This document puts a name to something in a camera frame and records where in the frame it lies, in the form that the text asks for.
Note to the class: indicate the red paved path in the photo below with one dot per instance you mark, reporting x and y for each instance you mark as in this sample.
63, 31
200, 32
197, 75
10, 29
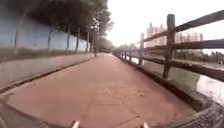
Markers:
100, 90

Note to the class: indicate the pale pink buildings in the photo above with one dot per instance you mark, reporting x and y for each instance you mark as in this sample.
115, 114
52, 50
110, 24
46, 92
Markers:
155, 33

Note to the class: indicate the dark wooden railing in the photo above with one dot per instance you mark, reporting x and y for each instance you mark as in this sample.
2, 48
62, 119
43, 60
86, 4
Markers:
170, 40

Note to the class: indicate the row of trees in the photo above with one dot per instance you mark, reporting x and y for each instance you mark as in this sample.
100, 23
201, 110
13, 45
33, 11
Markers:
73, 13

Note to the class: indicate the robot's own part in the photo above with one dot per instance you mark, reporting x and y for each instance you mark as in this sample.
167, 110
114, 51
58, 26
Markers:
145, 125
75, 124

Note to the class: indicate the dark stone kerb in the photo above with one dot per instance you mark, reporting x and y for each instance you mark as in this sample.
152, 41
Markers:
186, 96

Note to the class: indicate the grey paved strip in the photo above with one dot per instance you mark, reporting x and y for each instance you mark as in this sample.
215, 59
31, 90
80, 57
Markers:
26, 68

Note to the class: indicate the pale water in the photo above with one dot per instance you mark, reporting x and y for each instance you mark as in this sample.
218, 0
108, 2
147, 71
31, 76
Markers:
210, 86

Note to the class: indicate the pale blue wall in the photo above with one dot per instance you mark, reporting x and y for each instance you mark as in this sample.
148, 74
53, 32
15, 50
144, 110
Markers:
36, 36

